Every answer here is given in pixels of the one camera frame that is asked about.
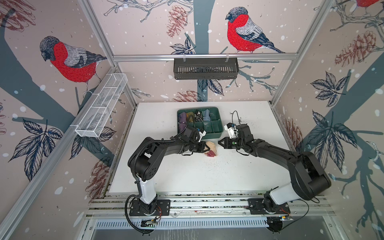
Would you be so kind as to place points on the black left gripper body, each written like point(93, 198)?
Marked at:
point(195, 146)

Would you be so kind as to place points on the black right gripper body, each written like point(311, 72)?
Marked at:
point(237, 142)

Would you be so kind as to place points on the beige maroon striped sock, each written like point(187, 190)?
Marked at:
point(212, 152)

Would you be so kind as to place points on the purple striped sock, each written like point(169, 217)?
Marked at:
point(181, 126)

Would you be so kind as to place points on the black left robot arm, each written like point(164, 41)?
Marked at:
point(145, 162)

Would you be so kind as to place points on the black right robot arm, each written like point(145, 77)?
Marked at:
point(307, 178)

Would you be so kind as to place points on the rolled purple sock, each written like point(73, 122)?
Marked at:
point(182, 118)

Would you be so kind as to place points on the rolled black white sock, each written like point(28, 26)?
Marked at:
point(198, 116)

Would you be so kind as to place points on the green compartment tray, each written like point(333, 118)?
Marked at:
point(214, 128)

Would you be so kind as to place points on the rolled blue grey sock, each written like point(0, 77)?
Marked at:
point(206, 115)

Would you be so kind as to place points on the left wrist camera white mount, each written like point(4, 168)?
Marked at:
point(201, 133)

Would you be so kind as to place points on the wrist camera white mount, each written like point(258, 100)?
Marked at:
point(231, 130)
point(201, 133)

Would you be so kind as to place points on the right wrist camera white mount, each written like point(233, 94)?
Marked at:
point(231, 130)

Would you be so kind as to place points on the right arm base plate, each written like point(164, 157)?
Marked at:
point(260, 206)

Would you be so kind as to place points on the black hanging wire basket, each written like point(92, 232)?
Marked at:
point(206, 68)

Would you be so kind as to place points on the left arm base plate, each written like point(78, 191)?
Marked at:
point(137, 208)

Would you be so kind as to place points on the aluminium horizontal frame bar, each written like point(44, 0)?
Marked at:
point(153, 58)

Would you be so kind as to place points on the white mesh wall shelf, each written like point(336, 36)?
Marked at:
point(99, 112)

